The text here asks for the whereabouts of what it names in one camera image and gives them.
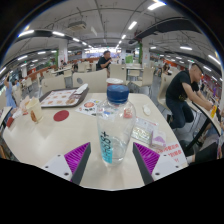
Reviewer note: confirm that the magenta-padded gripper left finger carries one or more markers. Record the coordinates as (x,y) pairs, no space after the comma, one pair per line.
(76,159)

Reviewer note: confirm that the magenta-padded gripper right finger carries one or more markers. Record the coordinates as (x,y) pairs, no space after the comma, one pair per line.
(146,159)

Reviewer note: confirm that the clear water bottle blue cap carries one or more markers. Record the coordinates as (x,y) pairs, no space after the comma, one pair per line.
(115,126)

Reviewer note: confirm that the white sign red text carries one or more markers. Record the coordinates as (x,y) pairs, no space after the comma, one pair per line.
(171,152)

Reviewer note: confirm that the shiny printed card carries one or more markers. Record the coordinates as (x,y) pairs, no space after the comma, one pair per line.
(143,131)

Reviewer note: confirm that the flat round red coaster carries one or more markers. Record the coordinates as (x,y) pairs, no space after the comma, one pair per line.
(61,116)

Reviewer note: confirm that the crumpled white tissue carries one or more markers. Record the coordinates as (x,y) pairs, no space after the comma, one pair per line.
(146,110)

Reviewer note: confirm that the printed sticker leaflet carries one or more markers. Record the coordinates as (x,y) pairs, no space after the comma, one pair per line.
(87,107)

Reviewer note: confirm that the dark food tray paper liner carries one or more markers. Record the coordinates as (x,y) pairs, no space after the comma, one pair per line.
(61,97)

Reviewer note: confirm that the cream paper cup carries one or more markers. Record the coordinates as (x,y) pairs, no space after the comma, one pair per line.
(35,105)

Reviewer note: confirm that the white napkin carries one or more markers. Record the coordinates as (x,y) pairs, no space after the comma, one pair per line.
(81,88)

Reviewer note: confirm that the beige dining table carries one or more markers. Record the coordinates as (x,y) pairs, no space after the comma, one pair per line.
(208,118)

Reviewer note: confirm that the red cardboard box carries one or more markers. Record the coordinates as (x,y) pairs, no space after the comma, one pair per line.
(10,122)

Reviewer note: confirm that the beige dining chair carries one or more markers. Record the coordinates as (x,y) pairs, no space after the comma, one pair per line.
(91,80)
(53,85)

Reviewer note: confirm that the beige dining chairs group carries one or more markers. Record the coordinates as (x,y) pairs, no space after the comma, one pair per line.
(118,71)

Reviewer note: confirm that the ceiling lights group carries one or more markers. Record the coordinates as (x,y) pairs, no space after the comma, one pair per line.
(58,33)

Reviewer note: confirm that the ceiling air conditioner unit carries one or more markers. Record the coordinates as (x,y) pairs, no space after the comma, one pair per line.
(76,26)

